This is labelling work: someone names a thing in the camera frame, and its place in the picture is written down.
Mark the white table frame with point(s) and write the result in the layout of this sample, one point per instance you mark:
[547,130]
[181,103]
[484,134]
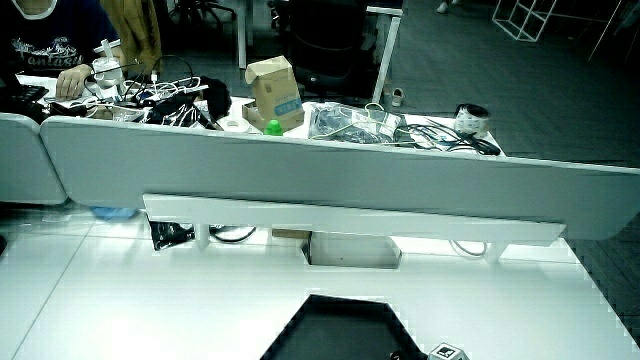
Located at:
[387,50]

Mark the white tape roll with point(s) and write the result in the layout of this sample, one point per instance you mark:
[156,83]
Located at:
[235,125]

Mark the white desktop device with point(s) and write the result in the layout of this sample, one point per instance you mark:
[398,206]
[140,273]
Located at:
[107,70]

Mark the short white desk divider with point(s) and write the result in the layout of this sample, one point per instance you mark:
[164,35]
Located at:
[25,160]

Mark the long white desk divider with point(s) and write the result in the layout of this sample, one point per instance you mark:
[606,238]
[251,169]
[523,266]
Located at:
[320,175]

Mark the white shoe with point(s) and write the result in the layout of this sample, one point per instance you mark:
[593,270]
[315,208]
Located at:
[397,97]
[442,7]

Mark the black fuzzy pouch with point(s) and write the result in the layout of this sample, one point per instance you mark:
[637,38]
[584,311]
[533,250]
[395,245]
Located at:
[217,97]

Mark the white label roll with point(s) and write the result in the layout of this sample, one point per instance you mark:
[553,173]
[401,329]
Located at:
[471,120]

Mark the person's right hand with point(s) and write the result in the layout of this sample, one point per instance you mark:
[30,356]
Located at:
[447,352]

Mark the black square plate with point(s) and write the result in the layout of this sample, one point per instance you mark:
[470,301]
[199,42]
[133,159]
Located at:
[340,330]

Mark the blue cloth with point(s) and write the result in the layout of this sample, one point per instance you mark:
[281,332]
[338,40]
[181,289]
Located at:
[114,213]

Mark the brown jacket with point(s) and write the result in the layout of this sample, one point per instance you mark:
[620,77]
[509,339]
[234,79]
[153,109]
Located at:
[135,30]

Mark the white desk shelf rail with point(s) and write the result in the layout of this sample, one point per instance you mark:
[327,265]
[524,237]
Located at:
[350,220]

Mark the green bottle cap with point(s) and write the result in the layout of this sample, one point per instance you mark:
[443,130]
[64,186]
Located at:
[273,128]

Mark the black plastic bag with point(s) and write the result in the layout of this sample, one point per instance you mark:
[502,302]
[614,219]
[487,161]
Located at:
[170,234]

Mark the black office chair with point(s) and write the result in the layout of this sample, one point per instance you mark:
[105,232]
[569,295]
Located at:
[325,45]

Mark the brown cardboard box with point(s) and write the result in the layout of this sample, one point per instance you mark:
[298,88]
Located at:
[276,95]

